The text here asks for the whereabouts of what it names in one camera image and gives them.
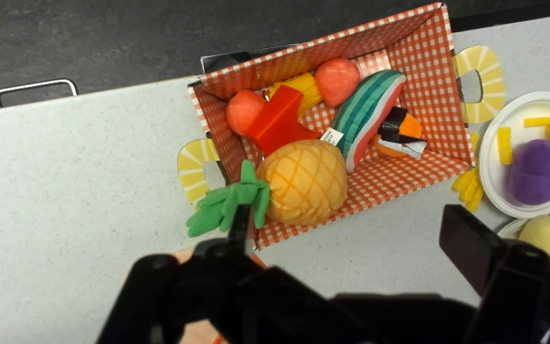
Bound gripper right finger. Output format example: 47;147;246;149
439;204;550;344

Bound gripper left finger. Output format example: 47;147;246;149
96;204;338;344

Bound pale yellow stuffed toy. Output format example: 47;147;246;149
518;215;550;262

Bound heap of yellow stuffed fries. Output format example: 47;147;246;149
452;167;485;213

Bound purple stuffed toy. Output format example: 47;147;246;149
508;139;550;205

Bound stuffed pineapple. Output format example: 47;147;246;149
186;139;349;238

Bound red stuffed bottle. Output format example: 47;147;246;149
246;86;322;157

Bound black and orange stuffed toy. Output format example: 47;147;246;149
373;107;427;159

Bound pink stuffed ball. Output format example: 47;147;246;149
226;90;266;137
314;58;361;108

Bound yellow ribbed stuffed toy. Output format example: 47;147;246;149
269;73;324;119

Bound stuffed watermelon slice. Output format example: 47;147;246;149
331;69;406;173

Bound white paper plate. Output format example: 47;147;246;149
497;218;531;239
478;91;550;219

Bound red checkered cardboard box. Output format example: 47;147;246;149
177;2;506;251

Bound black shiny plate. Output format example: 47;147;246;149
201;44;302;75

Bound silver drawer handle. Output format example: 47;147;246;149
0;78;79;109

